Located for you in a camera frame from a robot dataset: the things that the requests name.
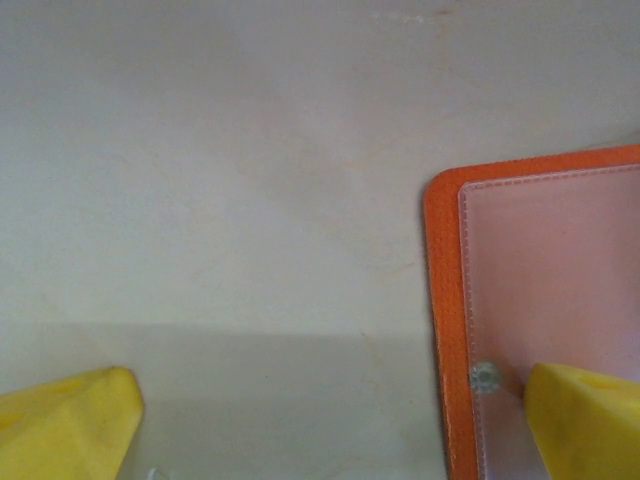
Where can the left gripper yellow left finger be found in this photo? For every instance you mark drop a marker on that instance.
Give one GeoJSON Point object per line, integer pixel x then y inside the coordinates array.
{"type": "Point", "coordinates": [60, 430]}

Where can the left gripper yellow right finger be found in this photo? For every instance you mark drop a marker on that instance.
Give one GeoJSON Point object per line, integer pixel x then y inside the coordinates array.
{"type": "Point", "coordinates": [585, 425]}

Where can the orange card holder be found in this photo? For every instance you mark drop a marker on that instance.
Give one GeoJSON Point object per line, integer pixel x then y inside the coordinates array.
{"type": "Point", "coordinates": [550, 260]}

